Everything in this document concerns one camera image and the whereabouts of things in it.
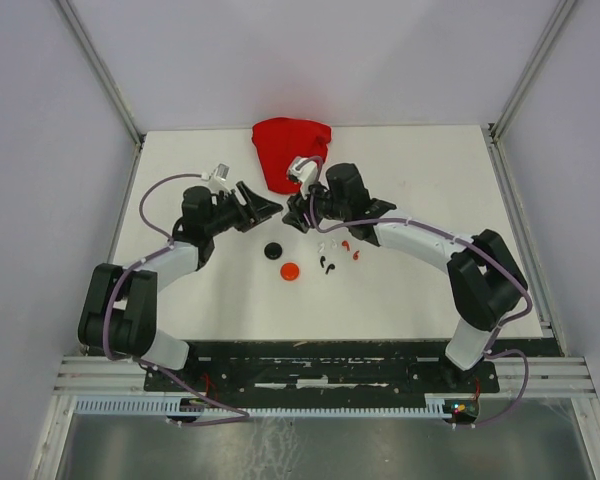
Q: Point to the white cable duct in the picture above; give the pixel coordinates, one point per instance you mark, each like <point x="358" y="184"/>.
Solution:
<point x="181" y="406"/>

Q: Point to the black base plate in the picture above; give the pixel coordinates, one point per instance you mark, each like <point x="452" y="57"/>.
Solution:
<point x="356" y="360"/>

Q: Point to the black earbud charging case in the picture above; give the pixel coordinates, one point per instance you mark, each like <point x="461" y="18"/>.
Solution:
<point x="273" y="250"/>

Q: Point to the left aluminium frame post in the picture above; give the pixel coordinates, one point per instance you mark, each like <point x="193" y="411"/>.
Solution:
<point x="76" y="26"/>

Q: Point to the red cloth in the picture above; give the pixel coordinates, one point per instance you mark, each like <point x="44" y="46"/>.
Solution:
<point x="278" y="141"/>

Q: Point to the orange earbud charging case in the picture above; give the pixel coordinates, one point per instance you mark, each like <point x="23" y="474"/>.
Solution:
<point x="290" y="271"/>

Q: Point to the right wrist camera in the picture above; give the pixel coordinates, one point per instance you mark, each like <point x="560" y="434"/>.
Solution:
<point x="304" y="172"/>

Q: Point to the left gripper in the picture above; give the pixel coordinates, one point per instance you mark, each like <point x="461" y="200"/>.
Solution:
<point x="255" y="210"/>

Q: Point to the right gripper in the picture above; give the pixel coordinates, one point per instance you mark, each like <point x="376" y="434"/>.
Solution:
<point x="300" y="204"/>

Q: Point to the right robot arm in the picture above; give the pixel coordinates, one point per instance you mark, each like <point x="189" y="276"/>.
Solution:
<point x="485" y="280"/>

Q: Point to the right aluminium frame post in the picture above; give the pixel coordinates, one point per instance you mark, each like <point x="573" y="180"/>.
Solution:
<point x="549" y="38"/>

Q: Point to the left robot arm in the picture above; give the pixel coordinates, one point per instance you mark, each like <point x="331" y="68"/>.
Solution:
<point x="120" y="312"/>

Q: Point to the aluminium front rail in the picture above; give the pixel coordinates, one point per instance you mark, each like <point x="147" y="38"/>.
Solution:
<point x="505" y="378"/>

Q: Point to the aluminium frame post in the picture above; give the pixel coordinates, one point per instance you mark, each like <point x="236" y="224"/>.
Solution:
<point x="549" y="38"/>
<point x="76" y="26"/>

